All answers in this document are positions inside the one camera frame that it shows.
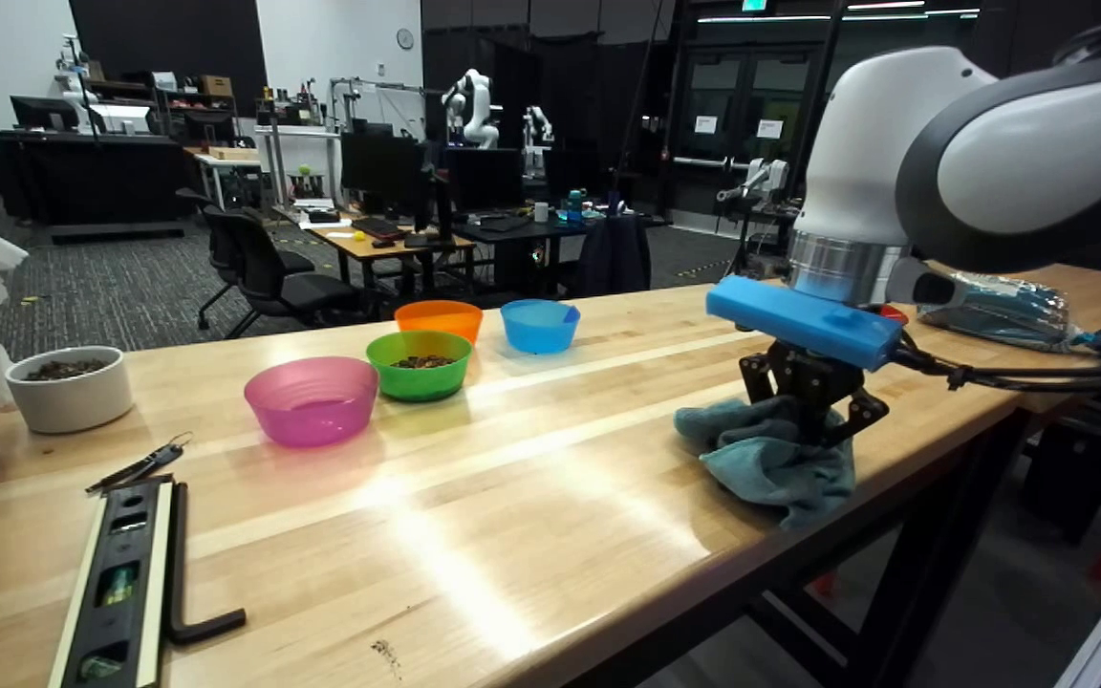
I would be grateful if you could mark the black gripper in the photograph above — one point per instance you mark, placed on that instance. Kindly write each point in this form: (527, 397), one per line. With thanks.
(811, 362)

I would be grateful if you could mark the teal microfiber towel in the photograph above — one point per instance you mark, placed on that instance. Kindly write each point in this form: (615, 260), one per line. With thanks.
(764, 465)

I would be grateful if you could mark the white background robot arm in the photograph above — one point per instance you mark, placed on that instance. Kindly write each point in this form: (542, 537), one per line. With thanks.
(472, 110)
(763, 181)
(535, 139)

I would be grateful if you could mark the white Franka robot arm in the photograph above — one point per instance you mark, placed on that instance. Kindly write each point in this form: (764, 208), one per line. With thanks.
(1011, 156)

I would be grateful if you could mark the clear plastic bag blue contents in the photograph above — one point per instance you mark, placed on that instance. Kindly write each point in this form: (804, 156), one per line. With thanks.
(1023, 310)

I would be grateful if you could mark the blue plastic bowl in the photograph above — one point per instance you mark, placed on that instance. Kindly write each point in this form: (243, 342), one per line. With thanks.
(539, 330)

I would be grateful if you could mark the orange plastic bowl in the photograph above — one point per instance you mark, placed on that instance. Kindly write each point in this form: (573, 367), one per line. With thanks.
(438, 320)

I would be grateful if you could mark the coffee beans in green bowl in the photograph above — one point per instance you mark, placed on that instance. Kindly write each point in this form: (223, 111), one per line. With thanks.
(420, 362)

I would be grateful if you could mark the green plastic bowl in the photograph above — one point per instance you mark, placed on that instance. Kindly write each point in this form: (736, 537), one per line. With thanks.
(416, 381)

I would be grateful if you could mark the wooden office desk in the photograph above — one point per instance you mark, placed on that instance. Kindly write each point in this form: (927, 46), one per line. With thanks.
(378, 242)

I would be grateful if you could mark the black computer monitor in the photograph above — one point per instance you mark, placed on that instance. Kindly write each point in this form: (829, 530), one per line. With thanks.
(47, 111)
(383, 167)

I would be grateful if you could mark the pink plastic bowl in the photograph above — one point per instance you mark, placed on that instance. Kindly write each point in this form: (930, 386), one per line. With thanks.
(312, 404)

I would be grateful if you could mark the black office chair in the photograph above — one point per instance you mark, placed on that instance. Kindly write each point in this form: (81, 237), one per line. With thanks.
(266, 273)

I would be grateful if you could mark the black hex key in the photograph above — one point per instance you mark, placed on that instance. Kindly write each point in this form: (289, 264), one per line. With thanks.
(181, 560)

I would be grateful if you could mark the black pliers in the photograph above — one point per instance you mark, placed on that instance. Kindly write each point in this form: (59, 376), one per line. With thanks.
(140, 467)

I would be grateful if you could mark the black spirit level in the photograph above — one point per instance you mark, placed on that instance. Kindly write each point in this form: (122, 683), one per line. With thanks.
(117, 588)

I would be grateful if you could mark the white ceramic bowl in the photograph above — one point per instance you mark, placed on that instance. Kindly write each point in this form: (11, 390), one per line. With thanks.
(71, 397)

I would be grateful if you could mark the black draped table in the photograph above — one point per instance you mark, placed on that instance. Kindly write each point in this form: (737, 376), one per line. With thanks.
(86, 176)

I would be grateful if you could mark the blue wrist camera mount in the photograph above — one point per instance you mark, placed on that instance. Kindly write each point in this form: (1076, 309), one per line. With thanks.
(804, 323)

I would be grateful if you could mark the wooden table black frame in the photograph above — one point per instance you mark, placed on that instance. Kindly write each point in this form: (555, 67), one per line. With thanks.
(1087, 382)
(448, 484)

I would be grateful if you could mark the round wall clock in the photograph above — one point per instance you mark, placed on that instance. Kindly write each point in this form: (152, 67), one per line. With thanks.
(407, 38)

